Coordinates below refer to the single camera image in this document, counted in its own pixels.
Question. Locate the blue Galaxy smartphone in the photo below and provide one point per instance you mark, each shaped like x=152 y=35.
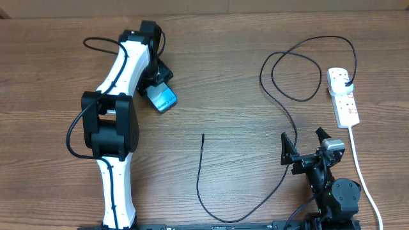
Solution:
x=161 y=96

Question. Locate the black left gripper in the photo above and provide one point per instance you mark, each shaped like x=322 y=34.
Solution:
x=165 y=74

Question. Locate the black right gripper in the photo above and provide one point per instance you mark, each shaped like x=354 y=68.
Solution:
x=288 y=154

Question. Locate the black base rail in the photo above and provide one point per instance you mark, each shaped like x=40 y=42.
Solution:
x=217 y=226

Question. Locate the white charger plug adapter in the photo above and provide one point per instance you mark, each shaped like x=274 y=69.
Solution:
x=338 y=87

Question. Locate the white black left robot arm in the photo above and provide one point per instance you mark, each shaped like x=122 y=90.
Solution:
x=109 y=119

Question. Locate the white power strip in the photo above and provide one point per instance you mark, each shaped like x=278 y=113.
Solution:
x=345 y=108

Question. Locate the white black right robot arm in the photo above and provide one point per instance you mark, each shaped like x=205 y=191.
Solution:
x=334 y=201

